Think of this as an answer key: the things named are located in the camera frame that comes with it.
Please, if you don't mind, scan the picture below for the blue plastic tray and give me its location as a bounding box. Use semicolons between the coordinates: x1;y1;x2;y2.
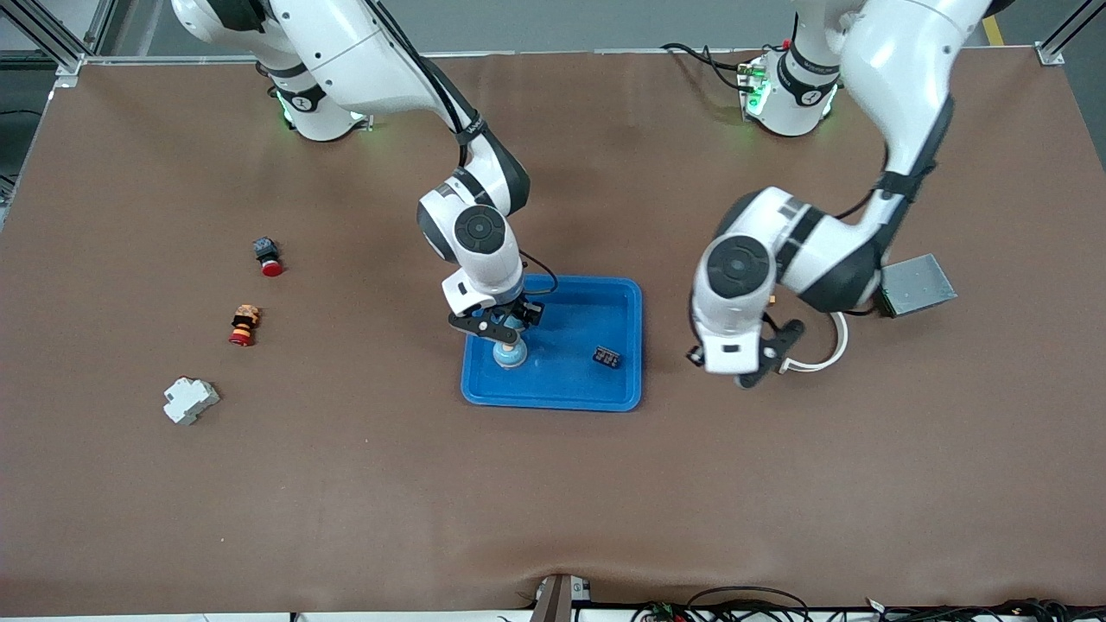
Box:
461;275;644;412

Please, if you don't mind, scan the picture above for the white curved plastic piece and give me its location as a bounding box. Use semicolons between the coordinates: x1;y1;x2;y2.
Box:
780;311;850;374

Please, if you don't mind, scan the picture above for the brown table mat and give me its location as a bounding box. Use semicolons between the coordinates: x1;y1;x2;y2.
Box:
0;48;1106;616

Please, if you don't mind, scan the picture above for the grey metal box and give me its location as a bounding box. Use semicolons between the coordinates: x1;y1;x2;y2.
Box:
880;253;958;318

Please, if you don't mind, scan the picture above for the red emergency button orange base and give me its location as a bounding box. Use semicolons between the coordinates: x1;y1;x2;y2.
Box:
228;304;262;348

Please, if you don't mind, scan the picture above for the white circuit breaker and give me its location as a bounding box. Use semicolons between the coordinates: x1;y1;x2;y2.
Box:
162;377;221;426

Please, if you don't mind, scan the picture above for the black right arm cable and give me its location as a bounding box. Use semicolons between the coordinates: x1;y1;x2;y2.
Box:
367;0;558;299

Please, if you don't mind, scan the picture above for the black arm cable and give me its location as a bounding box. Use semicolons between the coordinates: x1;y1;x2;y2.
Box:
367;0;558;299
831;95;956;225

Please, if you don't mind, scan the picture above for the metal edge bracket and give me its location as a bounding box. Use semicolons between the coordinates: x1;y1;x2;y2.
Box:
531;574;593;622

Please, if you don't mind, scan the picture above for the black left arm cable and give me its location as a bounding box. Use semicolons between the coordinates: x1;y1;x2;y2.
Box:
831;95;956;225

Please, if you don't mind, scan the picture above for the black base cable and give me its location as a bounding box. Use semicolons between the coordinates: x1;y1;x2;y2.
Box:
661;41;753;92

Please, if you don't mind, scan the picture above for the black cable bundle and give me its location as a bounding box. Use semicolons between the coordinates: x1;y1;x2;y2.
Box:
631;586;1106;622

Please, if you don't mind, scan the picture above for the aluminium frame profile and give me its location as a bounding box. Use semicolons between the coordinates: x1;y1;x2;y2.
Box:
0;0;118;74
1037;0;1106;66

